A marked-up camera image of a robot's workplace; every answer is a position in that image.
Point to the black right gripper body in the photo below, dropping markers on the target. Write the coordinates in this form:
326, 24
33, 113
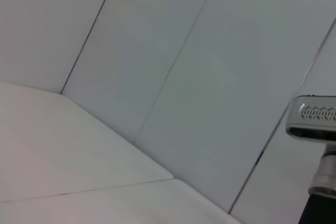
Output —
320, 211

